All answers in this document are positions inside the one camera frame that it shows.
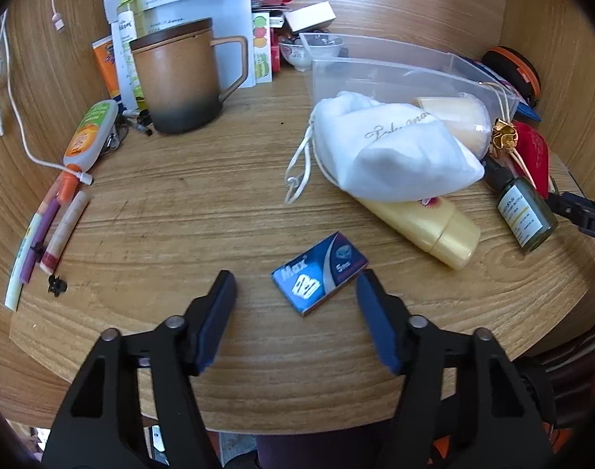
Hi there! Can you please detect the green pump spray bottle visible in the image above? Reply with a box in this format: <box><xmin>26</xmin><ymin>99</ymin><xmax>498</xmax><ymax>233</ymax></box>
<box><xmin>482</xmin><ymin>155</ymin><xmax>558</xmax><ymax>254</ymax></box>

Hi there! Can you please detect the red fabric charm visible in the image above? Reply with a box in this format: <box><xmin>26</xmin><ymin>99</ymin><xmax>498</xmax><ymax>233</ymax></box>
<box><xmin>513</xmin><ymin>121</ymin><xmax>549</xmax><ymax>198</ymax></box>

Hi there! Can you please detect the gold cosmetic tube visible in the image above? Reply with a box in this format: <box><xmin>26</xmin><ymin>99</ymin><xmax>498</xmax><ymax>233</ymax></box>
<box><xmin>357</xmin><ymin>197</ymin><xmax>481</xmax><ymax>270</ymax></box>

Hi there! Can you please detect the cream round lidded container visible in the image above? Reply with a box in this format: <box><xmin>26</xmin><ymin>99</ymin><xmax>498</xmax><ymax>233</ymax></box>
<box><xmin>413</xmin><ymin>93</ymin><xmax>492</xmax><ymax>159</ymax></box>

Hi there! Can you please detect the clear plastic storage bin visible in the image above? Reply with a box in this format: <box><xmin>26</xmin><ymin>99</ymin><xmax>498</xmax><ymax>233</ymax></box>
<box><xmin>298</xmin><ymin>32</ymin><xmax>520</xmax><ymax>123</ymax></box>

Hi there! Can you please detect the white drawstring pouch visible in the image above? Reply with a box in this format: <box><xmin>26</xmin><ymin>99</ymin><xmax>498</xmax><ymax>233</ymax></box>
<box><xmin>284</xmin><ymin>91</ymin><xmax>485</xmax><ymax>204</ymax></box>

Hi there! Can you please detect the blue Max staples box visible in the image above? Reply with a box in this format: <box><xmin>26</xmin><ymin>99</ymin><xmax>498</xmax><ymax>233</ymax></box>
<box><xmin>271</xmin><ymin>232</ymin><xmax>368</xmax><ymax>317</ymax></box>

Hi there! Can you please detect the gold flower ornament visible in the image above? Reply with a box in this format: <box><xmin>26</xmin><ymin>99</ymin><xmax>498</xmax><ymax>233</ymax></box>
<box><xmin>491</xmin><ymin>119</ymin><xmax>519</xmax><ymax>151</ymax></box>

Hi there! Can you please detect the black small clip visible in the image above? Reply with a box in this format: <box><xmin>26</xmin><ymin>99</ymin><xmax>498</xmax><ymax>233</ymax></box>
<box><xmin>48</xmin><ymin>274</ymin><xmax>68</xmax><ymax>297</ymax></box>

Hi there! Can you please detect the black orange zip case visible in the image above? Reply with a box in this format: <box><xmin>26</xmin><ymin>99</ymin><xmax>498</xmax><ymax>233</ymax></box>
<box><xmin>481</xmin><ymin>46</ymin><xmax>542</xmax><ymax>108</ymax></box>

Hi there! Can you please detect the purple marker pen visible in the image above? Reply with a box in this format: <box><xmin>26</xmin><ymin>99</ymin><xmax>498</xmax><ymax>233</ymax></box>
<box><xmin>20</xmin><ymin>197</ymin><xmax>60</xmax><ymax>285</ymax></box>

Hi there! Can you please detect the pink white pen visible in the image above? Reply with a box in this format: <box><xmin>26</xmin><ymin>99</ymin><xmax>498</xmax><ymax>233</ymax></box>
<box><xmin>40</xmin><ymin>191</ymin><xmax>91</xmax><ymax>275</ymax></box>

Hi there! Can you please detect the orange white glue bottle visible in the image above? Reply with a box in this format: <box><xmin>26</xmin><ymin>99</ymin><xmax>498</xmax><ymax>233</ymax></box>
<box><xmin>57</xmin><ymin>100</ymin><xmax>118</xmax><ymax>206</ymax></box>

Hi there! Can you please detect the white bowl of trinkets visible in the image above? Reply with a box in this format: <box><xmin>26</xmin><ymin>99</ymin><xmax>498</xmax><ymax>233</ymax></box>
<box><xmin>279</xmin><ymin>33</ymin><xmax>344</xmax><ymax>72</ymax></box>

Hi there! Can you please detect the white rectangular box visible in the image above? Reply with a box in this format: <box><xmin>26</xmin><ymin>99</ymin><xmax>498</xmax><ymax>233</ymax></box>
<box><xmin>284</xmin><ymin>1</ymin><xmax>336</xmax><ymax>33</ymax></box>

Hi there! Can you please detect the brown ceramic lidded mug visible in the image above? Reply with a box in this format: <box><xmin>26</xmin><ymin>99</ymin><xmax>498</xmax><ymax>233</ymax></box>
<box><xmin>130</xmin><ymin>18</ymin><xmax>248</xmax><ymax>134</ymax></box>

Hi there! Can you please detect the fruit pattern sticker box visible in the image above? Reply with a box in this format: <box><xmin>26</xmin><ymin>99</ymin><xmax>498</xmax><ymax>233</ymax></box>
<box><xmin>252</xmin><ymin>12</ymin><xmax>273</xmax><ymax>84</ymax></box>

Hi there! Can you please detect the orange small box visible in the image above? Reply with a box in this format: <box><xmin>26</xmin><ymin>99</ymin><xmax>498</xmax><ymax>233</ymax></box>
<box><xmin>92</xmin><ymin>36</ymin><xmax>120</xmax><ymax>102</ymax></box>

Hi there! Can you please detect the stack of cards and booklets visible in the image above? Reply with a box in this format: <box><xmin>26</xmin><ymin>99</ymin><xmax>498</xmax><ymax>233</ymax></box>
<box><xmin>251</xmin><ymin>0</ymin><xmax>293</xmax><ymax>74</ymax></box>

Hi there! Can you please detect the white charging cable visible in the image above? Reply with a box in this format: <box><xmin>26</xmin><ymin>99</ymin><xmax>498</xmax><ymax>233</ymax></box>
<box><xmin>0</xmin><ymin>8</ymin><xmax>95</xmax><ymax>186</ymax></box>

